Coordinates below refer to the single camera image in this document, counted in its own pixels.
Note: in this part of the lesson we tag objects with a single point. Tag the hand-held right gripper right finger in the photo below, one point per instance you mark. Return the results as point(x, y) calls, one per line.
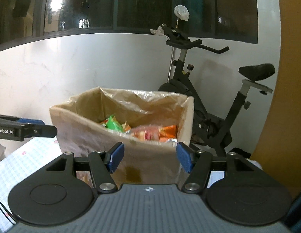
point(185, 157)

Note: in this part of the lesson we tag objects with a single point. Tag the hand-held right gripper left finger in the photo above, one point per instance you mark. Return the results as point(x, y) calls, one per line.
point(115, 157)

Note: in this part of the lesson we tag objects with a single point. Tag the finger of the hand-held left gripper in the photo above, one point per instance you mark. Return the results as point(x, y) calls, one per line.
point(41, 131)
point(31, 121)

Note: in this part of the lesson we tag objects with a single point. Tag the plastic-lined cardboard box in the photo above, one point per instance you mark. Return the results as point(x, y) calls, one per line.
point(145, 160)

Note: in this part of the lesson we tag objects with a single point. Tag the green snack packet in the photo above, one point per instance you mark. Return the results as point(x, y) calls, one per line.
point(114, 125)

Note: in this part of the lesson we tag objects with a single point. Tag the patterned white tablecloth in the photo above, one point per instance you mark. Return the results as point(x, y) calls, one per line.
point(31, 155)

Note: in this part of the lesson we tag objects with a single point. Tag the orange snack packet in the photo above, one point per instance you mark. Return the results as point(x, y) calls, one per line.
point(168, 132)

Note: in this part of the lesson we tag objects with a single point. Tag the clear pink snack packet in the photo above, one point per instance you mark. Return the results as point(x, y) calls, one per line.
point(146, 133)

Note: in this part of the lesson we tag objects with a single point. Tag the black exercise bike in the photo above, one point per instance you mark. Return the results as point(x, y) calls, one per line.
point(187, 85)

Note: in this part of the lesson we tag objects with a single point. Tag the wooden door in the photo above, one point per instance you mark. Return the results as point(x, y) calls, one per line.
point(291, 89)

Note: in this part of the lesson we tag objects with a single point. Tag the crumpled white tissue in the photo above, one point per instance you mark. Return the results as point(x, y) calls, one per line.
point(158, 30)

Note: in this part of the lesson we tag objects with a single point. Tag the white plastic bag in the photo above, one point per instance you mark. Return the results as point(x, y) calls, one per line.
point(181, 12)

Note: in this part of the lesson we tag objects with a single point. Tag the dark window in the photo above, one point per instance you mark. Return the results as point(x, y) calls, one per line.
point(145, 4)

